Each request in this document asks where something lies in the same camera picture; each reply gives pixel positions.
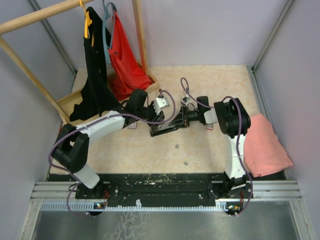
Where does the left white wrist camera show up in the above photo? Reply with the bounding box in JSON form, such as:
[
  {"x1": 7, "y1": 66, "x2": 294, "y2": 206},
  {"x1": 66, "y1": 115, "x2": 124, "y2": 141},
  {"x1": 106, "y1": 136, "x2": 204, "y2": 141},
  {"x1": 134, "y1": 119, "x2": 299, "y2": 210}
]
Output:
[{"x1": 153, "y1": 97, "x2": 170, "y2": 114}]

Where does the black hanging garment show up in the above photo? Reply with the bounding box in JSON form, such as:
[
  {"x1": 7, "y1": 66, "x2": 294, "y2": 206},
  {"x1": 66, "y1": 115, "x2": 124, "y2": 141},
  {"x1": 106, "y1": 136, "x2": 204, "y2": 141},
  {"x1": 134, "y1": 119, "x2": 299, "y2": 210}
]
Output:
[{"x1": 69, "y1": 7, "x2": 120, "y2": 122}]

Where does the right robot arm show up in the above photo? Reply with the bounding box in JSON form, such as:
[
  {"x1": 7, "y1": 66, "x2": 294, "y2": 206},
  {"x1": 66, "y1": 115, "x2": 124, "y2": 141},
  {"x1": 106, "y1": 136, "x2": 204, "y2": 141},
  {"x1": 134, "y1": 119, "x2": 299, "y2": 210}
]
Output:
[{"x1": 168, "y1": 96, "x2": 251, "y2": 198}]

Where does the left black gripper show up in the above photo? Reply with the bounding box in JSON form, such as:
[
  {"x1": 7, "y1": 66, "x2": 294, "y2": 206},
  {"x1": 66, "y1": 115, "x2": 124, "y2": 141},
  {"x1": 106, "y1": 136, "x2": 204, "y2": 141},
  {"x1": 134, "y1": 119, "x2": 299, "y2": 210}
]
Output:
[{"x1": 135, "y1": 100, "x2": 165, "y2": 127}]

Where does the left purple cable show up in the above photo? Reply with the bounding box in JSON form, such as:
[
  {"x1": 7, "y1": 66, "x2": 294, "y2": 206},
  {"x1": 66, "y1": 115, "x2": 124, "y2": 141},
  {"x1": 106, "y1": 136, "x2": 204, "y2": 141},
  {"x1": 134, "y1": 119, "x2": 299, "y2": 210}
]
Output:
[{"x1": 47, "y1": 89, "x2": 176, "y2": 219}]

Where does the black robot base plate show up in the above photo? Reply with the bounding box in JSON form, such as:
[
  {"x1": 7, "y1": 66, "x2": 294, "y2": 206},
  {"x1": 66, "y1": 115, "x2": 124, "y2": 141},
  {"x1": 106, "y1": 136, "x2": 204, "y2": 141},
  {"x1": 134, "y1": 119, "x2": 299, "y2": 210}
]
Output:
[{"x1": 47, "y1": 172, "x2": 253, "y2": 207}]

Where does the wooden clothes rack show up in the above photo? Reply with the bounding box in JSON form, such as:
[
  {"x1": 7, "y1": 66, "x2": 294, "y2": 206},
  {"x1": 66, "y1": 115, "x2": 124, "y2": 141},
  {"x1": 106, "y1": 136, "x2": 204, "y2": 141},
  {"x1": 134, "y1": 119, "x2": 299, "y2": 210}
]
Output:
[{"x1": 0, "y1": 0, "x2": 160, "y2": 137}]

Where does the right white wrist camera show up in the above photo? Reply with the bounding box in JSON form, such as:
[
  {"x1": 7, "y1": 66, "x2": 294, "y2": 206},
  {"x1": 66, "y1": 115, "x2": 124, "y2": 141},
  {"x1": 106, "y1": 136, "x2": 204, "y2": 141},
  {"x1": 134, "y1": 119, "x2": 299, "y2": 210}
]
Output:
[{"x1": 180, "y1": 96, "x2": 190, "y2": 106}]

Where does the red staple box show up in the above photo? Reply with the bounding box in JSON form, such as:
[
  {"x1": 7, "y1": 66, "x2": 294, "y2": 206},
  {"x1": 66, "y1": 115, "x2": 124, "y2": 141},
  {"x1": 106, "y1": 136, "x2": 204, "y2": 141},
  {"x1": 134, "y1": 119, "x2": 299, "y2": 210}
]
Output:
[
  {"x1": 205, "y1": 123, "x2": 214, "y2": 130},
  {"x1": 128, "y1": 122, "x2": 137, "y2": 129}
]

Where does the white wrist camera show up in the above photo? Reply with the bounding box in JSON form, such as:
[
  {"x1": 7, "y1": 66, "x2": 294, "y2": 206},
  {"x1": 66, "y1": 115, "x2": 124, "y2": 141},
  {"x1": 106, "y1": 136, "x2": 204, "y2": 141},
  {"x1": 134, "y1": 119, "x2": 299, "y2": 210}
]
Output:
[
  {"x1": 153, "y1": 97, "x2": 170, "y2": 114},
  {"x1": 180, "y1": 96, "x2": 190, "y2": 106}
]

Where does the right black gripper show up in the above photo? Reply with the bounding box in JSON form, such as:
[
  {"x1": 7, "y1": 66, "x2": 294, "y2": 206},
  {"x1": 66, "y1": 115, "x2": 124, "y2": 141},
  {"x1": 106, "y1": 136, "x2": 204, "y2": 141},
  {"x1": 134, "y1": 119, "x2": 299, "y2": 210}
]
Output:
[{"x1": 170, "y1": 106, "x2": 202, "y2": 129}]

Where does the red hanging garment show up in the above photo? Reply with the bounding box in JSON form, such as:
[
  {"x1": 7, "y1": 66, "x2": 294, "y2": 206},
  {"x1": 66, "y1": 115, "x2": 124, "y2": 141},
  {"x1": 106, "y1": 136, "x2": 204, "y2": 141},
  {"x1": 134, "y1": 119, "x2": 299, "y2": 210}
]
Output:
[{"x1": 108, "y1": 14, "x2": 152, "y2": 101}]

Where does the left red staple box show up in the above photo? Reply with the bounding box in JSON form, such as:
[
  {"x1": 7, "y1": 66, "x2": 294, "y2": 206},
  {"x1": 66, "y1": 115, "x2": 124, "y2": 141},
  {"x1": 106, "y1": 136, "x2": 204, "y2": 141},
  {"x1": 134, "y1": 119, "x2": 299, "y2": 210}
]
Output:
[{"x1": 128, "y1": 122, "x2": 137, "y2": 129}]

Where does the right red staple box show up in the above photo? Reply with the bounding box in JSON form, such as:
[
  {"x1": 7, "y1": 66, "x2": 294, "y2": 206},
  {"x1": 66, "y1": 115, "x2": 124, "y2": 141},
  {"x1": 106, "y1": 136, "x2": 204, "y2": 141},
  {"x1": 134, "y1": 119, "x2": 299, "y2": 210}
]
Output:
[{"x1": 205, "y1": 123, "x2": 214, "y2": 130}]

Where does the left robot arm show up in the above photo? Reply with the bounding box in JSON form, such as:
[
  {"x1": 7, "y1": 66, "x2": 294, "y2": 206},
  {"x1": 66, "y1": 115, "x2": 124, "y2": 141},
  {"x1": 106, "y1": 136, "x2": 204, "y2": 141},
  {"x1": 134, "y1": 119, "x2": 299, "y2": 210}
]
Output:
[{"x1": 49, "y1": 89, "x2": 169, "y2": 199}]

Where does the aluminium frame rail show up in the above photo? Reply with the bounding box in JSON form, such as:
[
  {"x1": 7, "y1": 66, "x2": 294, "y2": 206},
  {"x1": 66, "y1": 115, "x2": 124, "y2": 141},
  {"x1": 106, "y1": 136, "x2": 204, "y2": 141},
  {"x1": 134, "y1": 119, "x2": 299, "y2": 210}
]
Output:
[{"x1": 30, "y1": 180, "x2": 302, "y2": 213}]

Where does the blue clothes hanger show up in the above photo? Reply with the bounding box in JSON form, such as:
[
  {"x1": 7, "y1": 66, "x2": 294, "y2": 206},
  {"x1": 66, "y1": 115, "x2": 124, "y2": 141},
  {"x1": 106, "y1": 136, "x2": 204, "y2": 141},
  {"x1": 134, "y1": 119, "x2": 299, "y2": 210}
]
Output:
[{"x1": 102, "y1": 0, "x2": 118, "y2": 63}]

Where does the yellow clothes hanger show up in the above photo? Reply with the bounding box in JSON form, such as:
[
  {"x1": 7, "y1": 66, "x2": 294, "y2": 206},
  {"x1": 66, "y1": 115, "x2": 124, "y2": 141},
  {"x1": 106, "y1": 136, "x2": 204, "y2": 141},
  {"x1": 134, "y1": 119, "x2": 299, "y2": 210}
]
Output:
[{"x1": 79, "y1": 0, "x2": 92, "y2": 39}]

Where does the pink folded towel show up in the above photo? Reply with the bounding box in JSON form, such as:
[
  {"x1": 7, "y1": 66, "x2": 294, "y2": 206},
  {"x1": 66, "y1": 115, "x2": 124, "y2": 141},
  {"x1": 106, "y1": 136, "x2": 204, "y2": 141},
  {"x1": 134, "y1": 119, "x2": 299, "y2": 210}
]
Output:
[{"x1": 244, "y1": 113, "x2": 293, "y2": 178}]

